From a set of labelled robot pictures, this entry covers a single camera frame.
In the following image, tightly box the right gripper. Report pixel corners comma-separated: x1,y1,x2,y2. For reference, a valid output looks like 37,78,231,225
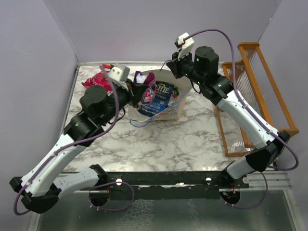
166,48,205,87

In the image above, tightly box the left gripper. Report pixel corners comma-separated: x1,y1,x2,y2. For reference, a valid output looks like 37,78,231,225
101,78,148,126

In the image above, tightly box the purple candy bag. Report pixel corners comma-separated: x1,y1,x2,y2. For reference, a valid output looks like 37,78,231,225
133,71,156,105

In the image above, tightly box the blue kettle chips bag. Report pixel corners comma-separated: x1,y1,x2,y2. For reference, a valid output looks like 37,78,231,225
138,81,174,117

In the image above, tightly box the red snack bag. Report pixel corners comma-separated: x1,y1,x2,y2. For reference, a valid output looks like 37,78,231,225
81,72,112,92

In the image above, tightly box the checkered paper bag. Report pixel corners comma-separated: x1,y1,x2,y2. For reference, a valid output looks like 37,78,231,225
128,68,192,128

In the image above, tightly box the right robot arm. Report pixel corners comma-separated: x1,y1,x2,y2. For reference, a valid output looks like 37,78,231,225
167,46,291,188

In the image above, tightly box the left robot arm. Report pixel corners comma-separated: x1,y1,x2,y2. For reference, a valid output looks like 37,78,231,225
10,81,148,214

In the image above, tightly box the green Savoria snack packet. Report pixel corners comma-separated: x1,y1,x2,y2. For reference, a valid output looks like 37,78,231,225
172,88,180,99

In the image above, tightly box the orange wooden rack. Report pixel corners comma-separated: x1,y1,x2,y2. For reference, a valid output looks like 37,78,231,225
216,42,299,157

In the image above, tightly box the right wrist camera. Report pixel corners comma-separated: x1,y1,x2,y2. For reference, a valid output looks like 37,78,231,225
175,32,194,61

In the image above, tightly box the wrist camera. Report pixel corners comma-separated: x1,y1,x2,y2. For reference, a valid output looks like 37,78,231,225
175,32,194,61
100,64,130,90

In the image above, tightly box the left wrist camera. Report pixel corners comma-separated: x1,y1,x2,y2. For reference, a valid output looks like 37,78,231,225
100,64,130,90

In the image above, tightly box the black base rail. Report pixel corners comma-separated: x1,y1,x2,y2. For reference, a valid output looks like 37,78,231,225
89,171,249,206

